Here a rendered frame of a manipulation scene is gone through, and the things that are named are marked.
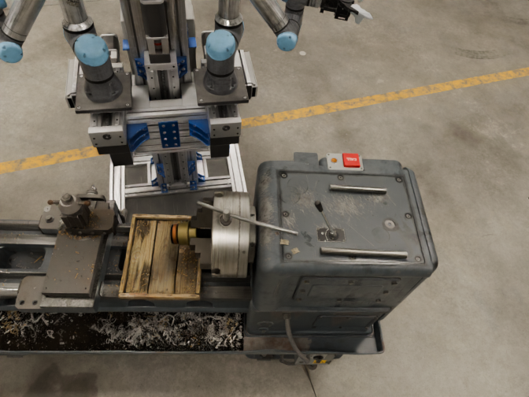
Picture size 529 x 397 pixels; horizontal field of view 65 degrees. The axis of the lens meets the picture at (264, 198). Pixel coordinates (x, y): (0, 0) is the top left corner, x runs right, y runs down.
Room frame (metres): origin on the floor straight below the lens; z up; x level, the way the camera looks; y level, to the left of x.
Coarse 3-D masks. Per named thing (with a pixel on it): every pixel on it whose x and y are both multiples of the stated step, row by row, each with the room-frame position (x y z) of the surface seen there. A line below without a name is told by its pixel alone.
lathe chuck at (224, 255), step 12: (216, 192) 0.82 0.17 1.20; (228, 192) 0.83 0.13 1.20; (216, 204) 0.75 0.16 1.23; (228, 204) 0.76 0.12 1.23; (216, 216) 0.70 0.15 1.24; (216, 228) 0.66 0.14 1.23; (228, 228) 0.67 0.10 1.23; (216, 240) 0.63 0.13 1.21; (228, 240) 0.64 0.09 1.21; (216, 252) 0.60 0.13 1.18; (228, 252) 0.61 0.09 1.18; (216, 264) 0.58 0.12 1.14; (228, 264) 0.58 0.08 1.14; (216, 276) 0.57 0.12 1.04; (228, 276) 0.58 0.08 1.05
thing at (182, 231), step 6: (180, 222) 0.73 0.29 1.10; (186, 222) 0.73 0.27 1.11; (174, 228) 0.70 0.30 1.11; (180, 228) 0.70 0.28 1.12; (186, 228) 0.70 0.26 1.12; (192, 228) 0.71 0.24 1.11; (174, 234) 0.68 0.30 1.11; (180, 234) 0.68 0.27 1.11; (186, 234) 0.68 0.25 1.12; (192, 234) 0.69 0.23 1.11; (198, 234) 0.72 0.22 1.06; (174, 240) 0.66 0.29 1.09; (180, 240) 0.66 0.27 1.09; (186, 240) 0.67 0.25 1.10
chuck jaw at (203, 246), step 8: (192, 240) 0.67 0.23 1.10; (200, 240) 0.67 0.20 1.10; (208, 240) 0.68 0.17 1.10; (192, 248) 0.65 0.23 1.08; (200, 248) 0.64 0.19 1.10; (208, 248) 0.65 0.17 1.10; (200, 256) 0.61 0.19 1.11; (208, 256) 0.61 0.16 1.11; (200, 264) 0.58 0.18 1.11; (208, 264) 0.58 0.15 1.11; (216, 272) 0.57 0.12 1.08
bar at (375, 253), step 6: (324, 252) 0.62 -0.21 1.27; (330, 252) 0.62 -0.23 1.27; (336, 252) 0.62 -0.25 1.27; (342, 252) 0.63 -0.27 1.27; (348, 252) 0.63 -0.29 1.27; (354, 252) 0.63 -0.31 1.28; (360, 252) 0.63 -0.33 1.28; (366, 252) 0.64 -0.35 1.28; (372, 252) 0.64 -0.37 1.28; (378, 252) 0.64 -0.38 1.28; (384, 252) 0.65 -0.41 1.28; (390, 252) 0.65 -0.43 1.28; (396, 252) 0.65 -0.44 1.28; (402, 252) 0.66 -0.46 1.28
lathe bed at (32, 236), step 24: (0, 240) 0.65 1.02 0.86; (24, 240) 0.66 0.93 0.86; (48, 240) 0.68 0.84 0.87; (120, 240) 0.73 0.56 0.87; (0, 264) 0.58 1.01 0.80; (24, 264) 0.61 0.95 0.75; (48, 264) 0.59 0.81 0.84; (120, 264) 0.65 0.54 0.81; (0, 288) 0.46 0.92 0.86; (216, 288) 0.60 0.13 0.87; (240, 288) 0.61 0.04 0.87; (192, 312) 0.54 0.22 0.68; (216, 312) 0.56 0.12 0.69; (240, 312) 0.57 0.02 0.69
